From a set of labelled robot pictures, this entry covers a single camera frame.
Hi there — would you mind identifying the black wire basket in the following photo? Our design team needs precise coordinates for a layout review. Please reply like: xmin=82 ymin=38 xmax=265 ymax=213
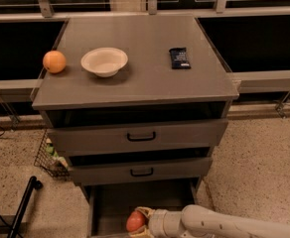
xmin=34 ymin=132 xmax=70 ymax=179

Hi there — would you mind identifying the dark blue snack bar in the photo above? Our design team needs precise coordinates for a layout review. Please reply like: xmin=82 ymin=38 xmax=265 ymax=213
xmin=169 ymin=48 xmax=191 ymax=69

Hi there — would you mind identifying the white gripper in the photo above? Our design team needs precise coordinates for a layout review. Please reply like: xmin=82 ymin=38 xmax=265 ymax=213
xmin=128 ymin=206 xmax=185 ymax=238

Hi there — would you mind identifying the grey drawer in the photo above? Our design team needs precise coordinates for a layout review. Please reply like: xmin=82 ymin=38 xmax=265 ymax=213
xmin=69 ymin=158 xmax=213 ymax=185
xmin=87 ymin=178 xmax=201 ymax=238
xmin=48 ymin=119 xmax=228 ymax=156

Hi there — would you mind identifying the white bowl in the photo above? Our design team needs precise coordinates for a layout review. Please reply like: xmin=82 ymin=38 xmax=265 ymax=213
xmin=80 ymin=48 xmax=128 ymax=77

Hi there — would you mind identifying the red apple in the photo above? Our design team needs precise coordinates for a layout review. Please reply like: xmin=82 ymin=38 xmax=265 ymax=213
xmin=126 ymin=210 xmax=147 ymax=233

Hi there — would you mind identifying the grey top drawer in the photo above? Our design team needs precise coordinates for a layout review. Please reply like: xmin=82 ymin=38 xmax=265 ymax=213
xmin=48 ymin=119 xmax=228 ymax=156

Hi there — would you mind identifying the grey bottom drawer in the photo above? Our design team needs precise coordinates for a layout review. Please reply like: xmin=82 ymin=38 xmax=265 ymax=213
xmin=87 ymin=178 xmax=201 ymax=238

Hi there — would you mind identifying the grey middle drawer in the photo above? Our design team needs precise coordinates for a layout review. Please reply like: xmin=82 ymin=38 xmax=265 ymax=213
xmin=69 ymin=158 xmax=213 ymax=185

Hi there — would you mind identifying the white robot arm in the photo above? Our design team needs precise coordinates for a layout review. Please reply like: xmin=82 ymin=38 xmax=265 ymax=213
xmin=126 ymin=204 xmax=290 ymax=238

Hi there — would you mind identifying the orange fruit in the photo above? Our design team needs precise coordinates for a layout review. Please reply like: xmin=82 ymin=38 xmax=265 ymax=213
xmin=43 ymin=51 xmax=67 ymax=73

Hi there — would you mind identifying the black metal stand leg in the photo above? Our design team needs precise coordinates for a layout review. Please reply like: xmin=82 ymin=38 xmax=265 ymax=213
xmin=7 ymin=176 xmax=43 ymax=238

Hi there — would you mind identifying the grey drawer cabinet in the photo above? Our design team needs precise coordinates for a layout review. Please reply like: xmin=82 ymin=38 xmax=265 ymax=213
xmin=31 ymin=14 xmax=240 ymax=238

